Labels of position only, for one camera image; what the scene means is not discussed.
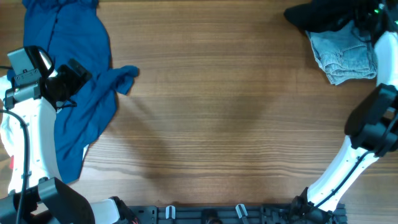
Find black shorts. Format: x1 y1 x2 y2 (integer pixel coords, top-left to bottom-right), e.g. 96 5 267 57
284 0 381 33

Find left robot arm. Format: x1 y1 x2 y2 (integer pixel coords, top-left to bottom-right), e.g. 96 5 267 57
1 45 122 223

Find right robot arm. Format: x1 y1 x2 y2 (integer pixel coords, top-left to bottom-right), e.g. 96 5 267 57
284 1 397 223

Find blue garment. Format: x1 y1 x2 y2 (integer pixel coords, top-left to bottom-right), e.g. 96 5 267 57
22 0 139 184

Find white garment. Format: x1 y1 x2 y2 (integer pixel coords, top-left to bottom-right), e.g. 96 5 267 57
1 76 14 157

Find red garment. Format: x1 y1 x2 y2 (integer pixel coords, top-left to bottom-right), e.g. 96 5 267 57
9 156 14 170

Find folded light blue jeans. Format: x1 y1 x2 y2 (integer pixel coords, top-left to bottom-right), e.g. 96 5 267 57
306 21 377 85

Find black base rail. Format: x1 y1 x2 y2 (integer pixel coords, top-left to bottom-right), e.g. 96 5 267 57
130 204 348 224

